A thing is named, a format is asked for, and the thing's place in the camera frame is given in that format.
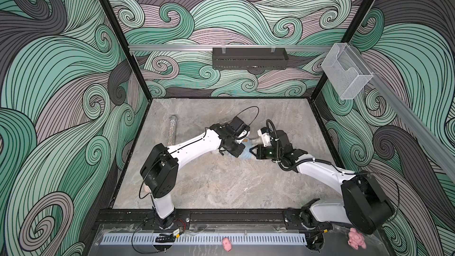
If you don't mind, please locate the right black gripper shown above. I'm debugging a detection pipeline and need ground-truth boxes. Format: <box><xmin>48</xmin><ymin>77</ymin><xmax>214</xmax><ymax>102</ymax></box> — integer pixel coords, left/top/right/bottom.
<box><xmin>248</xmin><ymin>143</ymin><xmax>284</xmax><ymax>161</ymax></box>

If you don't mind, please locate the white teddy bear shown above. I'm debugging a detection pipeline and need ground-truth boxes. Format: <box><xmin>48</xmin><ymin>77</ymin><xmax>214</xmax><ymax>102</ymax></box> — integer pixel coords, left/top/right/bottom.
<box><xmin>244</xmin><ymin>136</ymin><xmax>263</xmax><ymax>148</ymax></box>

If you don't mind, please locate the light blue teddy hoodie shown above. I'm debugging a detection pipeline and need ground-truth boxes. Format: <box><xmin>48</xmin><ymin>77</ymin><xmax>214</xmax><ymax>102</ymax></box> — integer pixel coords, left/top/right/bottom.
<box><xmin>238</xmin><ymin>139</ymin><xmax>256</xmax><ymax>160</ymax></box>

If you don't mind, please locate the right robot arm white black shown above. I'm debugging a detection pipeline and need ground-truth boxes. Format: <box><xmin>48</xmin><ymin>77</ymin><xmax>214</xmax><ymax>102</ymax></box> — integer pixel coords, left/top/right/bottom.
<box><xmin>250</xmin><ymin>128</ymin><xmax>395</xmax><ymax>235</ymax></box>

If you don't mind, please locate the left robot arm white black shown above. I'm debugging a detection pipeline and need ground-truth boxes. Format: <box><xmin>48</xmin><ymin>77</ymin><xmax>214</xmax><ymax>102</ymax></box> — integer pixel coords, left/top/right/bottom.
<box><xmin>140</xmin><ymin>117</ymin><xmax>251</xmax><ymax>228</ymax></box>

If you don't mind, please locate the clear tube with beads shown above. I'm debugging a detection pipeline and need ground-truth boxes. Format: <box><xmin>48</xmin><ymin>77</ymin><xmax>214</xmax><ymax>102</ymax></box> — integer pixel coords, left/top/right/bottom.
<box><xmin>168</xmin><ymin>115</ymin><xmax>178</xmax><ymax>146</ymax></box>

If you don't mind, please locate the small pink toy piece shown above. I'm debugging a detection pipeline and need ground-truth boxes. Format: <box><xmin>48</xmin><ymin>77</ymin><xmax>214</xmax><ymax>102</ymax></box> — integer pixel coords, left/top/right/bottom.
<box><xmin>222</xmin><ymin>238</ymin><xmax>232</xmax><ymax>252</ymax></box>

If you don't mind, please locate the pink plush toy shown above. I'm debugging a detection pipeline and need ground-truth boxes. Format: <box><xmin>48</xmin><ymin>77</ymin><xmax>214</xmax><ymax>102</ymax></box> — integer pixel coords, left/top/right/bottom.
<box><xmin>348</xmin><ymin>228</ymin><xmax>367</xmax><ymax>250</ymax></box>

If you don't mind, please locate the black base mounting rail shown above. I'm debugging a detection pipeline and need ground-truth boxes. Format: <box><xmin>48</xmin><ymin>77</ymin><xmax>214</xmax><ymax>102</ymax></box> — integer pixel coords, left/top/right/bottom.
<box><xmin>95</xmin><ymin>207</ymin><xmax>378</xmax><ymax>231</ymax></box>

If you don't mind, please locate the black wall-mounted tray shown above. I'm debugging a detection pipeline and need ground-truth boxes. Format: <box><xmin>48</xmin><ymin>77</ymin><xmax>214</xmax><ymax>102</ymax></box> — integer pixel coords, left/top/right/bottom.
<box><xmin>212</xmin><ymin>47</ymin><xmax>289</xmax><ymax>71</ymax></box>

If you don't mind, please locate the clear acrylic wall holder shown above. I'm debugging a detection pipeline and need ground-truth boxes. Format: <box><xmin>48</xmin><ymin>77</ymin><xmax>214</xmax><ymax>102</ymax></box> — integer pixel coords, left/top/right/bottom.
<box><xmin>322</xmin><ymin>43</ymin><xmax>373</xmax><ymax>100</ymax></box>

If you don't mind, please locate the aluminium rail back wall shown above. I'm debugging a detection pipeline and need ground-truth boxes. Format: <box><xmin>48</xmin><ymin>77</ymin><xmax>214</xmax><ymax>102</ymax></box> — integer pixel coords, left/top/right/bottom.
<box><xmin>128</xmin><ymin>44</ymin><xmax>333</xmax><ymax>53</ymax></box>

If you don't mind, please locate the aluminium rail wall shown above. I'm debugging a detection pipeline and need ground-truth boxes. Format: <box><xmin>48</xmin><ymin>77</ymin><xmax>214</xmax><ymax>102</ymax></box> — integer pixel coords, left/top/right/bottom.
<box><xmin>351</xmin><ymin>46</ymin><xmax>455</xmax><ymax>180</ymax></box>
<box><xmin>128</xmin><ymin>44</ymin><xmax>333</xmax><ymax>53</ymax></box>

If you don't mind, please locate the aluminium rail right wall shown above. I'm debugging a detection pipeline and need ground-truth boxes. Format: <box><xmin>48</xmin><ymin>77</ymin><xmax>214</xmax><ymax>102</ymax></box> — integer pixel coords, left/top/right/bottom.
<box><xmin>351</xmin><ymin>46</ymin><xmax>455</xmax><ymax>180</ymax></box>

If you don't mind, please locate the white slotted cable duct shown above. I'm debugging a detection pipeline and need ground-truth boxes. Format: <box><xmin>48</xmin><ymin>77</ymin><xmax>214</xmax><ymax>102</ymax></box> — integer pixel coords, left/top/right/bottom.
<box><xmin>100</xmin><ymin>233</ymin><xmax>307</xmax><ymax>246</ymax></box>

